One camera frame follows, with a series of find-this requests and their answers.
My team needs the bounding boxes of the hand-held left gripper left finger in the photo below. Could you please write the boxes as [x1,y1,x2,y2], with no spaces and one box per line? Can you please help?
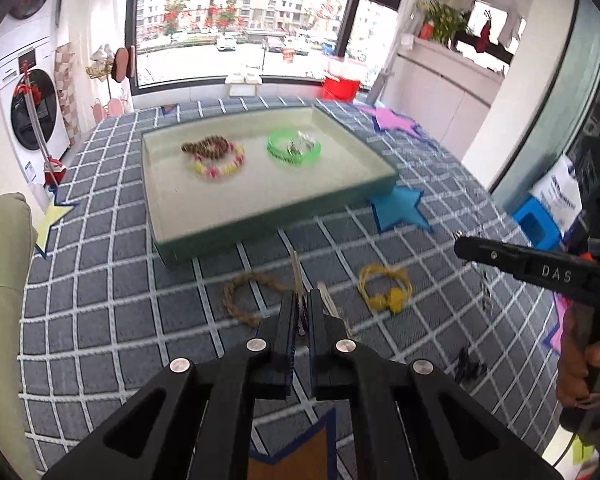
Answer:
[42,290,301,480]

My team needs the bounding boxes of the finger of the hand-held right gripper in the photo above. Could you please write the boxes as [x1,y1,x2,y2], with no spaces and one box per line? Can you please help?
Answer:
[454,236,594,304]

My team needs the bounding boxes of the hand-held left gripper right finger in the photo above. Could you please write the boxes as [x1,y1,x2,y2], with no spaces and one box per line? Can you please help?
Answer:
[307,300,566,480]

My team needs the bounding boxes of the teal rectangular tray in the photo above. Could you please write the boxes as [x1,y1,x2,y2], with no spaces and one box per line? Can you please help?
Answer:
[140,104,399,264]

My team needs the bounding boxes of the colourful flower bead bracelet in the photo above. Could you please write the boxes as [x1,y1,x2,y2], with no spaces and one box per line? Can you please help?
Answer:
[193,143,246,179]

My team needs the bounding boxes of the green plastic bangle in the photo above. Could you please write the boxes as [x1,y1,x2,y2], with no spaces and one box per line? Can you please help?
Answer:
[265,128,323,166]

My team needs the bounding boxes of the brown bead bracelet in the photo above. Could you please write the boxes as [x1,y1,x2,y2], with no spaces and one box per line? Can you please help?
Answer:
[181,135,231,159]

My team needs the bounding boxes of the person's right hand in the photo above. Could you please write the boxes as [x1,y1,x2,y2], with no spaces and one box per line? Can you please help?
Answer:
[554,307,600,410]

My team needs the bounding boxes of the blue plastic stool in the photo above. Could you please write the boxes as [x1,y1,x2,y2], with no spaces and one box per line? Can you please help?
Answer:
[512,194,564,252]

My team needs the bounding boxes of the white plastic bag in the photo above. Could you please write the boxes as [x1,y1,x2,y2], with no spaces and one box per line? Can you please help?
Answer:
[529,154,584,234]

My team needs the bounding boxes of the pink paper sheet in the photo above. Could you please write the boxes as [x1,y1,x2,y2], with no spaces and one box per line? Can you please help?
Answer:
[544,294,577,357]

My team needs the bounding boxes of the black hair clip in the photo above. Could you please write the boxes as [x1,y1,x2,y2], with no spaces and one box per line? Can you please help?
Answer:
[454,347,487,387]

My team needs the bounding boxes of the orange star sticker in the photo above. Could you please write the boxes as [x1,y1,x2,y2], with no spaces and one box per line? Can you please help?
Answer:
[247,404,337,480]

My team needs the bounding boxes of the blue star sticker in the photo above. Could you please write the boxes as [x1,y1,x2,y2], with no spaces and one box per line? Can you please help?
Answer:
[367,185,434,234]

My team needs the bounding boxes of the grey checked mat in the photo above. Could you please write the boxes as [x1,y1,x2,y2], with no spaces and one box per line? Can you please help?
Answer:
[17,95,577,480]

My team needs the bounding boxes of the white low cabinet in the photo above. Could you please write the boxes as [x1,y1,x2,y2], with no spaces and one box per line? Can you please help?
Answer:
[379,37,517,162]

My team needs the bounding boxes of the pink star sticker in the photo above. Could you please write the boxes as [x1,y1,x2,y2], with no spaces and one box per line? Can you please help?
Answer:
[357,104,424,139]

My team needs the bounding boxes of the red hanging decoration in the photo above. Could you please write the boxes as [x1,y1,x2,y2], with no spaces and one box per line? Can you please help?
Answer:
[474,9,497,54]

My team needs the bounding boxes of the potted green plant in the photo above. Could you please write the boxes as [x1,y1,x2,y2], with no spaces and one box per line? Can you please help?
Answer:
[419,0,472,52]

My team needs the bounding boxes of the red basin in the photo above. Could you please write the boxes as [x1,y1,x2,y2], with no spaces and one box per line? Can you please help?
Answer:
[322,72,362,102]

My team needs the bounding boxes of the yellow star sticker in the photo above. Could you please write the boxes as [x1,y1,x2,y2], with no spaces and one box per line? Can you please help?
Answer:
[34,202,79,257]

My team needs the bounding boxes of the white shoes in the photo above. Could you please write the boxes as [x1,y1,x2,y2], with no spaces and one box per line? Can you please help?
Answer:
[224,72,262,97]

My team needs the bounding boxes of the light green sofa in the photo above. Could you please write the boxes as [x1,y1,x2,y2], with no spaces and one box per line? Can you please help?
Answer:
[0,192,42,480]

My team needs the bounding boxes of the red and white mop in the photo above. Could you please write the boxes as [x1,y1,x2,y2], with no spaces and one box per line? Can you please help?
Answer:
[17,59,67,187]

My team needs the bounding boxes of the pink slippers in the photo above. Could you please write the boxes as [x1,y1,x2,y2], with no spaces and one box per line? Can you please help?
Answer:
[92,94,127,122]

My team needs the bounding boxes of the tiled pattern board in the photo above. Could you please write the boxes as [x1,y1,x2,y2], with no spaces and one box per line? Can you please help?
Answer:
[54,42,82,147]

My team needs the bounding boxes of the white ornament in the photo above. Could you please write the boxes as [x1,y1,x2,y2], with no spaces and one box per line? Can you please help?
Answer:
[87,44,114,81]

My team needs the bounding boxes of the white washing machine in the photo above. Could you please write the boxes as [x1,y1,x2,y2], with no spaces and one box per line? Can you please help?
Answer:
[0,35,74,202]

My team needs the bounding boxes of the beige rope bracelet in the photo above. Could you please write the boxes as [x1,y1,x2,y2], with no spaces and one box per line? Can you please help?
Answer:
[223,272,286,329]

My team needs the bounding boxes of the yellow cord bracelet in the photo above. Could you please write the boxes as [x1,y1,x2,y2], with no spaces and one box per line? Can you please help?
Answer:
[358,264,412,314]

